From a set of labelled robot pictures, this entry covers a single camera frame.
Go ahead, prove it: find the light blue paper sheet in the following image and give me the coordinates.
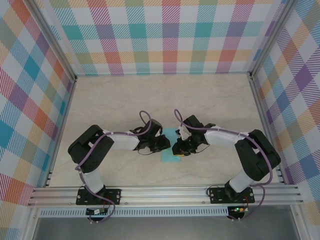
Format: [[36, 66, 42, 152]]
[[160, 128, 183, 163]]

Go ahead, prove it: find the grey metal sheet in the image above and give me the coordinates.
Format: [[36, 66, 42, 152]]
[[32, 216, 301, 240]]

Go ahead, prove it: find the small dark circuit board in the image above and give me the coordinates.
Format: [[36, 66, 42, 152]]
[[85, 207, 109, 216]]

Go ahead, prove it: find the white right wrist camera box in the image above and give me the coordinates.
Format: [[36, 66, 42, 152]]
[[176, 126, 191, 141]]

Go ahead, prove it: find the aluminium profile rail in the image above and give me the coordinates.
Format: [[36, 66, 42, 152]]
[[27, 184, 305, 207]]

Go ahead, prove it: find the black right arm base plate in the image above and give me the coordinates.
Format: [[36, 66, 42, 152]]
[[208, 187, 256, 205]]

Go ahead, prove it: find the slotted grey cable duct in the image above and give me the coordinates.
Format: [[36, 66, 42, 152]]
[[38, 209, 230, 218]]

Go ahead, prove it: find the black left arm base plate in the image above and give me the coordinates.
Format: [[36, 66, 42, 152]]
[[76, 189, 122, 206]]

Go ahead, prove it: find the aluminium table side rail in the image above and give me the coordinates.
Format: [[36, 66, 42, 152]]
[[44, 77, 77, 188], [248, 73, 286, 185]]

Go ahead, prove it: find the aluminium frame post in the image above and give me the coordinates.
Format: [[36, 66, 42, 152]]
[[248, 0, 298, 76], [28, 0, 77, 83]]

